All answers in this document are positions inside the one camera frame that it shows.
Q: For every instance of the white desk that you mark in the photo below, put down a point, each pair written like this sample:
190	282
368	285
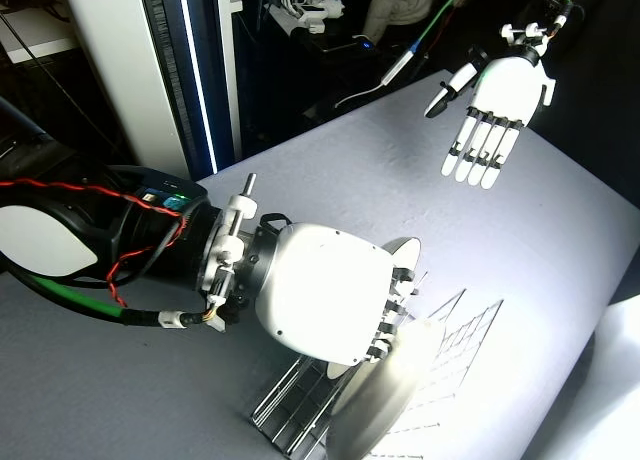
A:
35	35

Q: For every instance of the black device with blue light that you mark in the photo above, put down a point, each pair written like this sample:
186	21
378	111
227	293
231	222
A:
350	45

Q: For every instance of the person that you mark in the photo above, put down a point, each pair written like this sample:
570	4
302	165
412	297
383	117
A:
400	5

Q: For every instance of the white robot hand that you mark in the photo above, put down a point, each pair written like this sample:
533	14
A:
510	87
325	290

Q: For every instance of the spare white robot hand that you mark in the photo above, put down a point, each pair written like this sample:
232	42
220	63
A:
305	2

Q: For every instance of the white column with black strip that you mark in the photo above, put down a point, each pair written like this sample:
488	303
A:
125	55

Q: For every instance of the grey tablecloth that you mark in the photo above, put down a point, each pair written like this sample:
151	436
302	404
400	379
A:
125	380

